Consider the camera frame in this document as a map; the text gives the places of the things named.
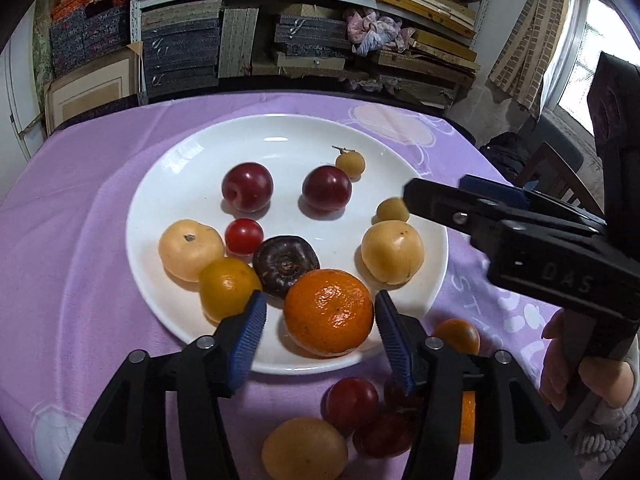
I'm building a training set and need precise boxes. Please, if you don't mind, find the dark red plum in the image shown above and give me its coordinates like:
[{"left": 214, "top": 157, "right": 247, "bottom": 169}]
[
  {"left": 221, "top": 161, "right": 275, "bottom": 213},
  {"left": 301, "top": 165, "right": 353, "bottom": 212}
]

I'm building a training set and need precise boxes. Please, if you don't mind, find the small brown longan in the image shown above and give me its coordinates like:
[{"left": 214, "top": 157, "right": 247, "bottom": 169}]
[{"left": 332, "top": 146, "right": 366, "bottom": 180}]

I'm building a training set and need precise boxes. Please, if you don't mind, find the pale peach tomato-shaped fruit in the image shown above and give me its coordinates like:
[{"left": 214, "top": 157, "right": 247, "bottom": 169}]
[{"left": 158, "top": 219, "right": 226, "bottom": 283}]

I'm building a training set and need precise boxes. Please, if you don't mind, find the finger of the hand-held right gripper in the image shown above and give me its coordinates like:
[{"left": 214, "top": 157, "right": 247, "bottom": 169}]
[
  {"left": 459, "top": 174, "right": 608, "bottom": 234},
  {"left": 403, "top": 178, "right": 526, "bottom": 257}
]

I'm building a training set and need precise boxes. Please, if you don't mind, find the person's right hand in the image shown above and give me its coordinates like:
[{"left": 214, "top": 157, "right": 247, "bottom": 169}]
[{"left": 540, "top": 307, "right": 635, "bottom": 413}]

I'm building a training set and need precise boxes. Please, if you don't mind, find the stack of blue patterned boxes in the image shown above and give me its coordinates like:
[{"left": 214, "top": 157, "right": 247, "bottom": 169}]
[{"left": 49, "top": 0, "right": 132, "bottom": 78}]

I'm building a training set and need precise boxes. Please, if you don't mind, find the brick pattern curtain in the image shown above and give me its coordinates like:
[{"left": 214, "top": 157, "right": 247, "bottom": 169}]
[{"left": 487, "top": 0, "right": 578, "bottom": 113}]

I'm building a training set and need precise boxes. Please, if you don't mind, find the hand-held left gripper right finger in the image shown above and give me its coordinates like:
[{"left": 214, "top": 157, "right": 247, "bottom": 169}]
[{"left": 374, "top": 289, "right": 583, "bottom": 480}]

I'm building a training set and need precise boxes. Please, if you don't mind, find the purple printed tablecloth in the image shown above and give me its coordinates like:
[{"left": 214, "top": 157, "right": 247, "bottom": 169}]
[{"left": 0, "top": 91, "right": 616, "bottom": 480}]

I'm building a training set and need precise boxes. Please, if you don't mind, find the stack of dark flat boxes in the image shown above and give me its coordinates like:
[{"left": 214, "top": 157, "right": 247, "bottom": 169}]
[{"left": 272, "top": 14, "right": 351, "bottom": 61}]

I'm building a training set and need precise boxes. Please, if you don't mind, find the cardboard box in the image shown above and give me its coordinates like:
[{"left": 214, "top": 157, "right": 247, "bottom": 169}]
[{"left": 44, "top": 42, "right": 147, "bottom": 136}]

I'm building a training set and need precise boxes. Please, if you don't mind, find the striped yellow pepino melon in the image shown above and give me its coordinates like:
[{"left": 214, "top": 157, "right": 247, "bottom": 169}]
[{"left": 261, "top": 416, "right": 349, "bottom": 480}]

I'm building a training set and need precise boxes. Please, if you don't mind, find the white oval plate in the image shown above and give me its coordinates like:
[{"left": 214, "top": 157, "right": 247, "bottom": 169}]
[{"left": 125, "top": 114, "right": 449, "bottom": 376}]

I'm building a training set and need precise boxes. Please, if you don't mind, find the black bag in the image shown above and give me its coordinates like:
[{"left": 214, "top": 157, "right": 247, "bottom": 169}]
[{"left": 479, "top": 131, "right": 533, "bottom": 183}]

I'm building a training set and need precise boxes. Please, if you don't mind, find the white metal shelf rack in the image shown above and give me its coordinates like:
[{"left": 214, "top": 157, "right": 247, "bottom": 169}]
[{"left": 127, "top": 0, "right": 501, "bottom": 106}]

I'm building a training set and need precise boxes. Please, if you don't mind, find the small pale yellow fruit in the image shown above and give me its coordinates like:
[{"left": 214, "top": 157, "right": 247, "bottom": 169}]
[{"left": 376, "top": 197, "right": 411, "bottom": 224}]

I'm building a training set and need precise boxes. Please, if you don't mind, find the white board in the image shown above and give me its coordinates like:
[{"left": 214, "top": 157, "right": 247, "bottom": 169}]
[{"left": 0, "top": 35, "right": 48, "bottom": 161}]

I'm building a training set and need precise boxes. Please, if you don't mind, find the upright woven box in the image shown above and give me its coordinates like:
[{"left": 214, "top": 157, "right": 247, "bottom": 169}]
[{"left": 220, "top": 7, "right": 259, "bottom": 79}]

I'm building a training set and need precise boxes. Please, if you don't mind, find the dark brown round fruit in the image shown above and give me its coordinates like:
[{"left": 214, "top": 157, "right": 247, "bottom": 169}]
[{"left": 252, "top": 235, "right": 321, "bottom": 298}]

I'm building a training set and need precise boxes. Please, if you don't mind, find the pink cloth bundle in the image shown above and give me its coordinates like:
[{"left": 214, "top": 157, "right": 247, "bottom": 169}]
[{"left": 344, "top": 7, "right": 417, "bottom": 57}]

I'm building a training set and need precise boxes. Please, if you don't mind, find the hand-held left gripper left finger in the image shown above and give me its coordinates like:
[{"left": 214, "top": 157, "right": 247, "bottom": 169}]
[{"left": 59, "top": 290, "right": 268, "bottom": 480}]

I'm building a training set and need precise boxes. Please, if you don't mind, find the large orange mandarin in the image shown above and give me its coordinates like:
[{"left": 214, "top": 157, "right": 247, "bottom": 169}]
[{"left": 283, "top": 268, "right": 375, "bottom": 358}]

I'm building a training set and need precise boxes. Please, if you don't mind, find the small orange mandarin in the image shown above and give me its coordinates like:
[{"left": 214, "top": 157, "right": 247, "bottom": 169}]
[{"left": 431, "top": 318, "right": 481, "bottom": 356}]

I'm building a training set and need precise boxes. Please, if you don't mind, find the round yellow fruit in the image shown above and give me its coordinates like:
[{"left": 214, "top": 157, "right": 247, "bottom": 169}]
[{"left": 360, "top": 220, "right": 426, "bottom": 284}]

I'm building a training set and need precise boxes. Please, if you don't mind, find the dark wooden chair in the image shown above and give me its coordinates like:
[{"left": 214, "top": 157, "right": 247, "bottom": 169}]
[{"left": 515, "top": 141, "right": 607, "bottom": 218}]

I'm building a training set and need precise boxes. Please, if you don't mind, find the bright window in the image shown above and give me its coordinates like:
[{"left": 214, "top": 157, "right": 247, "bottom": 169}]
[{"left": 547, "top": 0, "right": 631, "bottom": 133}]

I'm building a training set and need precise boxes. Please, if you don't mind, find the stack of yellow wooden boxes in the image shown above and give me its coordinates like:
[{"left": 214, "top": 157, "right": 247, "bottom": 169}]
[{"left": 370, "top": 0, "right": 482, "bottom": 73}]

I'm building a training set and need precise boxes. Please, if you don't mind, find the stack of dark grey boxes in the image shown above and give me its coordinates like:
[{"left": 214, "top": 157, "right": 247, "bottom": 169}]
[{"left": 141, "top": 12, "right": 222, "bottom": 98}]

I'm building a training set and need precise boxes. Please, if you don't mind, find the green-tinged orange mandarin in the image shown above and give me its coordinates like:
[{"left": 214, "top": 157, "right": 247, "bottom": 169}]
[{"left": 199, "top": 257, "right": 263, "bottom": 324}]

